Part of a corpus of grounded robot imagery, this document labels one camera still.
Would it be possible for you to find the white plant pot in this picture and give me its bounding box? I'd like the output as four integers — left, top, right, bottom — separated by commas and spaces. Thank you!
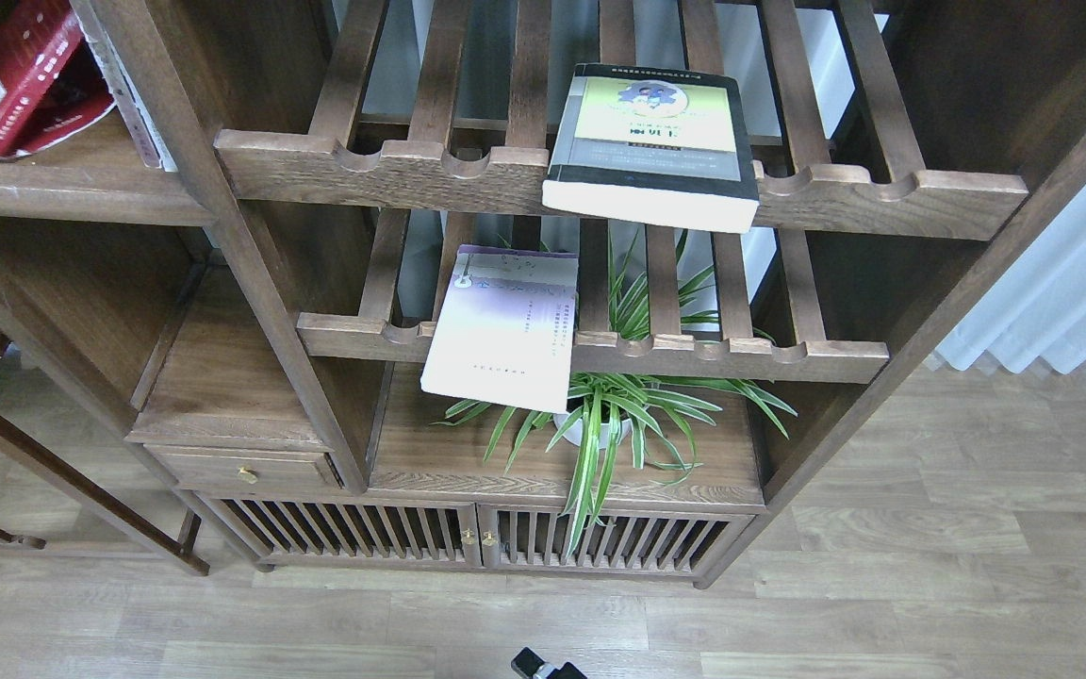
552, 406, 634, 450

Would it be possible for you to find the red book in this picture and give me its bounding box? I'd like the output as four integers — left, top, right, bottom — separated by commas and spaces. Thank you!
0, 1, 115, 159

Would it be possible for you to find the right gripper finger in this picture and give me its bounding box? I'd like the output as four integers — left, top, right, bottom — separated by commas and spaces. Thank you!
510, 646, 588, 679

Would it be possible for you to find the white and purple book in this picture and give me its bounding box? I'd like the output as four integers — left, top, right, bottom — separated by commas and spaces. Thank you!
420, 244, 579, 413

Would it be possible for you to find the white curtain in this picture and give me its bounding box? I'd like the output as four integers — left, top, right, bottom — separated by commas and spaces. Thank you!
932, 185, 1086, 373

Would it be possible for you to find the green and black book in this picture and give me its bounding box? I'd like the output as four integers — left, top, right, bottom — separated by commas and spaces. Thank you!
540, 63, 760, 235

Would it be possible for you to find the green spider plant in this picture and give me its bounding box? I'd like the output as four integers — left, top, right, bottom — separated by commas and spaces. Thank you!
432, 253, 798, 557

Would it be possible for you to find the dark wooden bookshelf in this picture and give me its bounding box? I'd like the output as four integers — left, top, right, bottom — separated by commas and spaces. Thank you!
0, 1, 1086, 588

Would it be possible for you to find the white standing book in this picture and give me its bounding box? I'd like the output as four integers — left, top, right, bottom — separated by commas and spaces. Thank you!
72, 1, 178, 173

